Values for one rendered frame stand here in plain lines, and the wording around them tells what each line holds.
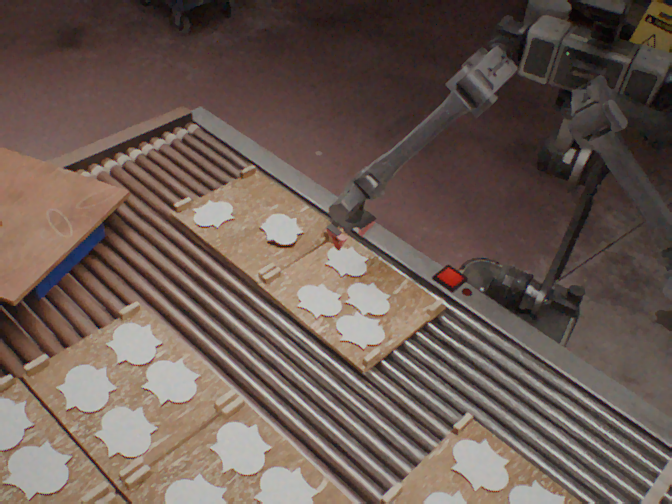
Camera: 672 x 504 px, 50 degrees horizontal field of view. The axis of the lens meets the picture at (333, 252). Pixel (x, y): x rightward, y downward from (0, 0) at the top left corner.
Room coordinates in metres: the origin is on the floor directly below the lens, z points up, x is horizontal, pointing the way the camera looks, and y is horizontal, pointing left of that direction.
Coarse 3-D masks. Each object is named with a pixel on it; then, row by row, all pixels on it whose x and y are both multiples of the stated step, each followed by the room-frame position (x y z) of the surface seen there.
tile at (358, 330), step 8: (344, 320) 1.31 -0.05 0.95; (352, 320) 1.31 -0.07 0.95; (360, 320) 1.32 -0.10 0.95; (368, 320) 1.32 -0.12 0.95; (376, 320) 1.32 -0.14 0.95; (336, 328) 1.28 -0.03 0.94; (344, 328) 1.28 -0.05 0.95; (352, 328) 1.29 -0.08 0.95; (360, 328) 1.29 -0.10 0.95; (368, 328) 1.29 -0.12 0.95; (376, 328) 1.30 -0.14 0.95; (344, 336) 1.25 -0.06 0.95; (352, 336) 1.26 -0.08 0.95; (360, 336) 1.26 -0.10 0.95; (368, 336) 1.26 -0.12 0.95; (376, 336) 1.27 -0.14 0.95; (384, 336) 1.27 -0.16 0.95; (360, 344) 1.23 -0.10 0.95; (368, 344) 1.24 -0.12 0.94; (376, 344) 1.24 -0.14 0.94
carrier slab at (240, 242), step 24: (216, 192) 1.80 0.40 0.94; (240, 192) 1.82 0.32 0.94; (264, 192) 1.83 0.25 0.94; (192, 216) 1.67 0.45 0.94; (240, 216) 1.70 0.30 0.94; (264, 216) 1.71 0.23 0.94; (288, 216) 1.73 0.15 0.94; (312, 216) 1.74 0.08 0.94; (216, 240) 1.58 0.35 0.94; (240, 240) 1.59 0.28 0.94; (264, 240) 1.60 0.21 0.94; (312, 240) 1.63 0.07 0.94; (240, 264) 1.49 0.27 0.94; (264, 264) 1.50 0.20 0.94; (288, 264) 1.51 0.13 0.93
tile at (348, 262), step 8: (344, 248) 1.60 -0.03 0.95; (352, 248) 1.60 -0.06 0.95; (328, 256) 1.56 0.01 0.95; (336, 256) 1.56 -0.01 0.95; (344, 256) 1.56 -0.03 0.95; (352, 256) 1.57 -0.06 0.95; (360, 256) 1.57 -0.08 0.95; (328, 264) 1.52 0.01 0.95; (336, 264) 1.53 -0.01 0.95; (344, 264) 1.53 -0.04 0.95; (352, 264) 1.53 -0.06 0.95; (360, 264) 1.54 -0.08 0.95; (344, 272) 1.50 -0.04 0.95; (352, 272) 1.50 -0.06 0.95; (360, 272) 1.50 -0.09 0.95
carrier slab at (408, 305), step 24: (312, 264) 1.52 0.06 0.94; (384, 264) 1.56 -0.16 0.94; (264, 288) 1.40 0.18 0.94; (288, 288) 1.41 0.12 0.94; (336, 288) 1.44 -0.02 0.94; (384, 288) 1.46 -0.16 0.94; (408, 288) 1.47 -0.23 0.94; (288, 312) 1.34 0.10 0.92; (408, 312) 1.38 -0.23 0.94; (336, 336) 1.26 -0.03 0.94; (408, 336) 1.29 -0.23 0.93; (360, 360) 1.19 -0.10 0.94
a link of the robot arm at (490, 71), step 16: (480, 48) 1.92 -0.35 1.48; (496, 48) 1.58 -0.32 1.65; (464, 64) 1.88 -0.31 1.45; (480, 64) 1.55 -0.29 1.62; (496, 64) 1.56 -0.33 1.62; (512, 64) 1.57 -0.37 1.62; (464, 80) 1.53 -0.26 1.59; (480, 80) 1.52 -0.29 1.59; (496, 80) 1.53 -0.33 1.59; (480, 96) 1.51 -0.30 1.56
